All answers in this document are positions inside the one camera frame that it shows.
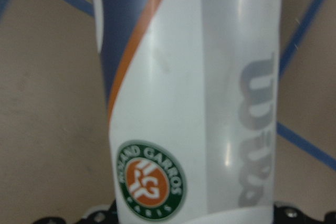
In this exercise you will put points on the tennis ball can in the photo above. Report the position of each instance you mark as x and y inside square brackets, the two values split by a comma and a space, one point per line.
[191, 90]

